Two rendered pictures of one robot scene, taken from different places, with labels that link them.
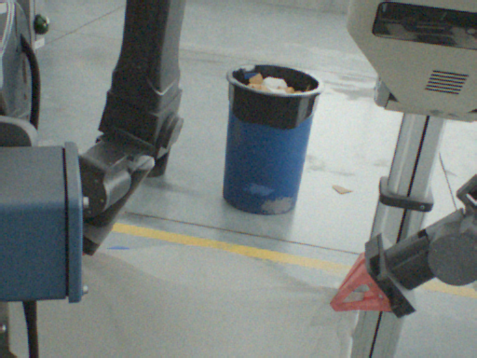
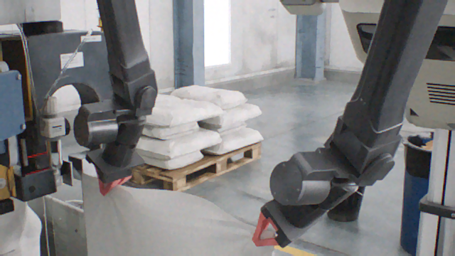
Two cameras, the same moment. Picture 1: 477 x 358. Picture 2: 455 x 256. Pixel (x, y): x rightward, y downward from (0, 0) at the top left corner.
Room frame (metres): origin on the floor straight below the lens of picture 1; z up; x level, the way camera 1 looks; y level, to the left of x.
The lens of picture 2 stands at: (0.01, -0.49, 1.39)
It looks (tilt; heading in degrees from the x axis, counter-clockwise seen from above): 13 degrees down; 32
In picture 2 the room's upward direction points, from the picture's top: straight up
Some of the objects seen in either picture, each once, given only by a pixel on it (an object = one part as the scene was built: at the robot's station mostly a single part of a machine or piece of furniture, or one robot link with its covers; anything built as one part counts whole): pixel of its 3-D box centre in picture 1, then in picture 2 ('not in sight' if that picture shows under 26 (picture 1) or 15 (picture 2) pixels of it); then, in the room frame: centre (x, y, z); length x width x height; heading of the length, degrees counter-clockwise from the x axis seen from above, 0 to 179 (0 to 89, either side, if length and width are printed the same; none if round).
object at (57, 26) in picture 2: not in sight; (41, 27); (0.73, 0.41, 1.35); 0.09 x 0.09 x 0.03
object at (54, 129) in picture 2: not in sight; (54, 135); (0.66, 0.31, 1.14); 0.05 x 0.04 x 0.16; 173
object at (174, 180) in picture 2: not in sight; (184, 157); (3.49, 2.09, 0.07); 1.20 x 0.82 x 0.14; 175
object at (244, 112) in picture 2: not in sight; (223, 114); (3.78, 1.86, 0.44); 0.68 x 0.44 x 0.15; 173
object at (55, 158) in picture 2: not in sight; (54, 153); (0.65, 0.30, 1.11); 0.03 x 0.03 x 0.06
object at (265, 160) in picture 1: (266, 140); (439, 195); (2.98, -0.11, 0.32); 0.51 x 0.48 x 0.65; 173
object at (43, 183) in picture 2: not in sight; (32, 181); (0.64, 0.37, 1.04); 0.08 x 0.06 x 0.05; 173
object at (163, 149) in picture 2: not in sight; (178, 141); (3.18, 1.91, 0.32); 0.66 x 0.43 x 0.15; 175
